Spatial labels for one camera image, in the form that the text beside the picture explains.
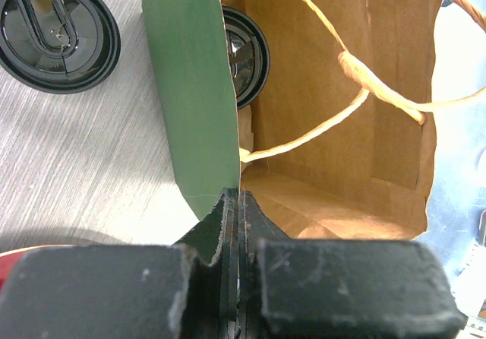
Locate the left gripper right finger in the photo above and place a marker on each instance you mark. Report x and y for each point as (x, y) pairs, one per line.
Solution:
(338, 288)

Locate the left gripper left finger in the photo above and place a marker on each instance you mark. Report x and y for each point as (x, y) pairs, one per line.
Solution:
(185, 290)

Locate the green paper bag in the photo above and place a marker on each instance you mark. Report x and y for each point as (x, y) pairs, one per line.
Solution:
(345, 128)

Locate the red plate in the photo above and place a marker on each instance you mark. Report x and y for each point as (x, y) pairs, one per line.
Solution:
(9, 259)

